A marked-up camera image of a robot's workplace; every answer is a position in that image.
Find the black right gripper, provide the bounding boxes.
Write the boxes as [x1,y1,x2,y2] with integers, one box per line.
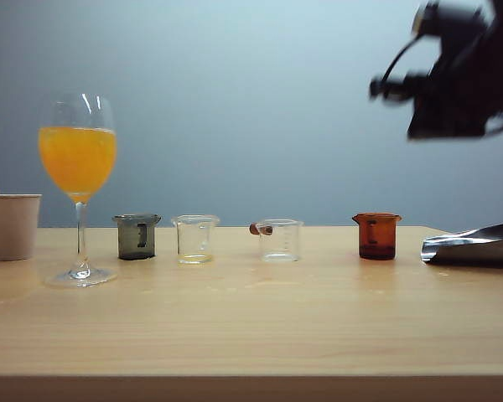
[368,0,500,142]

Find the amber measuring cup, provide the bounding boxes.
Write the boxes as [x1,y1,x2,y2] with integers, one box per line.
[351,212,404,261]

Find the clear empty measuring cup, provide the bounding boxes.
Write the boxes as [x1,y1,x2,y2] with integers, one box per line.
[257,218,305,264]

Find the clear measuring cup yellow residue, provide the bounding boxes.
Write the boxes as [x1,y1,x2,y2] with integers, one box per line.
[170,214,221,265]

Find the smoky grey measuring cup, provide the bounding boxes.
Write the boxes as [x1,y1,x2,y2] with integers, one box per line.
[111,213,163,261]

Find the beige paper cup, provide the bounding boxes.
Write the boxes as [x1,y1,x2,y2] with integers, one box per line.
[0,193,43,262]

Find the silver metallic foil sheet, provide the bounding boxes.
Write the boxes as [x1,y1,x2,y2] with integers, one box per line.
[420,220,503,269]

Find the stemmed wine glass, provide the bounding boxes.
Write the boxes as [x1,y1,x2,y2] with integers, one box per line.
[37,92,119,289]

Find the thin black arched cable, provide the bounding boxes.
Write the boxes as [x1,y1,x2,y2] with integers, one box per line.
[380,34,424,85]

